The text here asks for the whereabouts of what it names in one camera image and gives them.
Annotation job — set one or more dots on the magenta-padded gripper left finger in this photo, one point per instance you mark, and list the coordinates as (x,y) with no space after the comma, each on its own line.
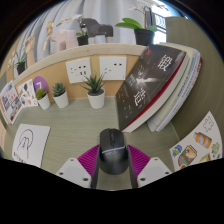
(87,161)

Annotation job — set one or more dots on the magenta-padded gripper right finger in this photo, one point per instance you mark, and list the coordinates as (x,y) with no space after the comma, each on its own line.
(140,160)

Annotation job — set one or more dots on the black computer mouse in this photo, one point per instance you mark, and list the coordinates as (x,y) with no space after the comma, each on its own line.
(113,153)

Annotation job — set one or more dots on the white printed mouse pad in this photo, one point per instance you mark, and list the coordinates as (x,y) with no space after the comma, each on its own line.
(31,145)

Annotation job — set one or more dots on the sticker sheet with food pictures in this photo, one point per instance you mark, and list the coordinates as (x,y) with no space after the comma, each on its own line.
(198,143)

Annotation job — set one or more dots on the spiky succulent in white pot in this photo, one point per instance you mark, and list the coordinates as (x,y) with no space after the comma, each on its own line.
(96,99)

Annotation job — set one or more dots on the black book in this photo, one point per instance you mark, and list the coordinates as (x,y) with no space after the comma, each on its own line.
(146,86)

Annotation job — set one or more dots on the beige card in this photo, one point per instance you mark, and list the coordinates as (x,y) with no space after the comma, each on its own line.
(2,130)

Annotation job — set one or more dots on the white sticker sheet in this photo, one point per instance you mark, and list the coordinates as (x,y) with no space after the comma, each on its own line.
(27,93)

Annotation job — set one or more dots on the round purple number sign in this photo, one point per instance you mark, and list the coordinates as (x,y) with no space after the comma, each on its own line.
(40,83)

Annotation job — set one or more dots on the white orchid in black pot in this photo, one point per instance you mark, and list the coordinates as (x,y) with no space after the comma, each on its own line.
(144,36)
(21,67)
(82,40)

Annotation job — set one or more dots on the dark grey wooden horse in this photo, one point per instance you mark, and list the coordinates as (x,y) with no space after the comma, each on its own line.
(98,29)

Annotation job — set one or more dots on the wooden artist mannequin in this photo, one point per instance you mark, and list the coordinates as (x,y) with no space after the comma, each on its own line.
(49,33)

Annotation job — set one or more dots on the grey curtain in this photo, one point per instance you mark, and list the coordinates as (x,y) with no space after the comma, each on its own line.
(106,11)

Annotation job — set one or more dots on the white wall socket plate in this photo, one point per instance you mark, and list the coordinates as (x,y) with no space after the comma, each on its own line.
(113,68)
(78,70)

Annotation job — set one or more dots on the window with dark frame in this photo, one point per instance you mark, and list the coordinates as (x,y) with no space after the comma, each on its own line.
(160,21)

